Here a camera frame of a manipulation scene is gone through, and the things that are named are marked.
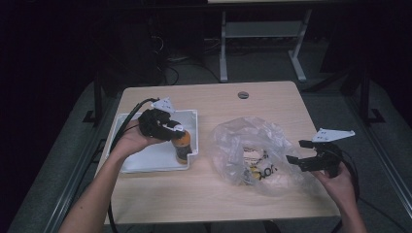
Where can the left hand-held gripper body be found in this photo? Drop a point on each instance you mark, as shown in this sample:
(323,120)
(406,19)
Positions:
(150,124)

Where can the white plastic tray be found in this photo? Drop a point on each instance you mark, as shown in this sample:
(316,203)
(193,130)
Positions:
(152,155)

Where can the grey round table grommet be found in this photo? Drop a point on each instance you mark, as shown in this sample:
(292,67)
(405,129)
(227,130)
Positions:
(243,95)

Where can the orange juice bottle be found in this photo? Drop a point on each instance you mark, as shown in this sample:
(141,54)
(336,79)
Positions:
(182,147)

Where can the aluminium floor rail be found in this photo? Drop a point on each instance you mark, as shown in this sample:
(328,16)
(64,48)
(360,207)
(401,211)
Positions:
(69,187)
(385,155)

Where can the white metal desk frame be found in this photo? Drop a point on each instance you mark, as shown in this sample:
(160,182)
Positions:
(223,48)

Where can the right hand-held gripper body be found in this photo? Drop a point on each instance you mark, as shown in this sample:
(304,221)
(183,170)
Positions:
(324,160)

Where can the person's left hand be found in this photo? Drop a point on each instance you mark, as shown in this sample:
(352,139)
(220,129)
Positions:
(134,140)

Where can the person's right hand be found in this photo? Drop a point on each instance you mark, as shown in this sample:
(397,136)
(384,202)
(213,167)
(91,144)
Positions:
(340,187)

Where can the clear plastic bag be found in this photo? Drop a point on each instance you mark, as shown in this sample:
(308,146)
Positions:
(233,139)

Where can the black metal stand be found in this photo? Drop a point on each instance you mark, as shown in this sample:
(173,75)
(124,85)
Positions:
(365,97)
(97,97)

